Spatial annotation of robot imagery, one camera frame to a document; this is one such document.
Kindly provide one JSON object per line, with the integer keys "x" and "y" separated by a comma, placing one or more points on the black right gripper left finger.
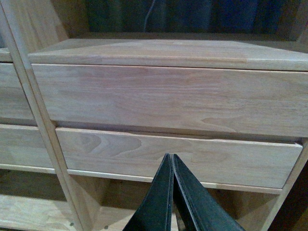
{"x": 155, "y": 211}

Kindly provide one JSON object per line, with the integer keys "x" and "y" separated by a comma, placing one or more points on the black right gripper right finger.
{"x": 198, "y": 210}

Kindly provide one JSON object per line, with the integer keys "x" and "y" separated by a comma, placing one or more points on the right wooden shelf unit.
{"x": 108, "y": 202}

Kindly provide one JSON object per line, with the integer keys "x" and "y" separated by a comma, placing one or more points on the wooden shelf unit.
{"x": 34, "y": 184}
{"x": 108, "y": 202}

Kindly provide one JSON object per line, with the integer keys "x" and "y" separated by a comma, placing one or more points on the left wooden shelf unit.
{"x": 34, "y": 184}

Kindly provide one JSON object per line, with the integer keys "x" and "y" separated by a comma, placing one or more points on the right unit lower drawer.
{"x": 214, "y": 162}

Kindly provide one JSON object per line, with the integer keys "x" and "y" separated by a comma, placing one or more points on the unit drawer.
{"x": 214, "y": 162}
{"x": 273, "y": 103}
{"x": 23, "y": 146}
{"x": 13, "y": 102}

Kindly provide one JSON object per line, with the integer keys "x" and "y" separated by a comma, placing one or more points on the right unit upper drawer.
{"x": 273, "y": 103}

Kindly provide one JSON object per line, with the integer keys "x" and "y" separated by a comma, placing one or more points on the left unit lower drawer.
{"x": 23, "y": 146}

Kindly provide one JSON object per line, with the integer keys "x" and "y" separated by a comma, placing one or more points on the left unit upper drawer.
{"x": 13, "y": 102}

